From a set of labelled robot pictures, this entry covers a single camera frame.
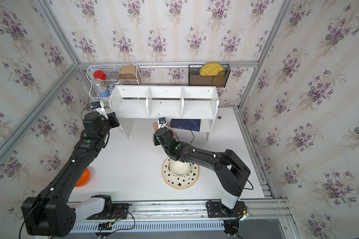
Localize white wooden bookshelf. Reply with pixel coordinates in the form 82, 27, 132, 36
109, 85, 219, 140

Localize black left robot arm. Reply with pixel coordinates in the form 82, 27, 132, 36
21, 112, 120, 237

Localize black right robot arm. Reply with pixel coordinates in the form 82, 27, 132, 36
153, 127, 251, 210

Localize cream ceramic bowl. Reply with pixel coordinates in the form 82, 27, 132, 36
169, 161, 190, 177

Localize dark blue book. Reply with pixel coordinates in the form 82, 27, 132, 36
170, 119, 201, 131

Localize clear plastic bottle blue label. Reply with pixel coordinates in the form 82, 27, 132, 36
92, 78, 110, 98

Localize star patterned plate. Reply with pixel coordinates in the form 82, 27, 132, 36
162, 157, 199, 190

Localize red lidded jar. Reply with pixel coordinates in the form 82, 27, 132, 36
93, 70, 107, 80

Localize brown paper box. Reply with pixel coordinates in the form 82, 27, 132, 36
118, 65, 138, 80

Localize orange plastic bowl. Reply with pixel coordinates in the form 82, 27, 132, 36
75, 168, 90, 187

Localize brown card in mesh basket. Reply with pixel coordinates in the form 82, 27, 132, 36
188, 75, 212, 86

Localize round cork coaster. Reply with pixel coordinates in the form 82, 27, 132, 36
210, 76, 226, 88

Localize black mesh basket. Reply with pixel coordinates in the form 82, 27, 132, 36
188, 62, 231, 88

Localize yellow woven fan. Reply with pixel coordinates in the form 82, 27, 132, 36
199, 62, 225, 76

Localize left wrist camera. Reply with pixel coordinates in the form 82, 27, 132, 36
90, 101, 108, 119

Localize white wire basket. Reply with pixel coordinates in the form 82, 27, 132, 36
85, 64, 142, 101

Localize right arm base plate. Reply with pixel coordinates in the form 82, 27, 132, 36
205, 200, 248, 219

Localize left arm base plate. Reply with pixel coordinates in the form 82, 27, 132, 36
87, 203, 130, 220

